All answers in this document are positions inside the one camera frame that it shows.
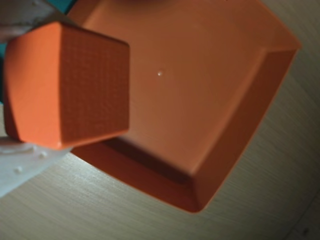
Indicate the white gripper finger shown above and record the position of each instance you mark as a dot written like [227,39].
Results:
[22,165]
[25,12]

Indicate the orange cube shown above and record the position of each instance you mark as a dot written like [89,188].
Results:
[75,87]

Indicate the orange plastic box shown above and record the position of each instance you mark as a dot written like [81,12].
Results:
[200,87]

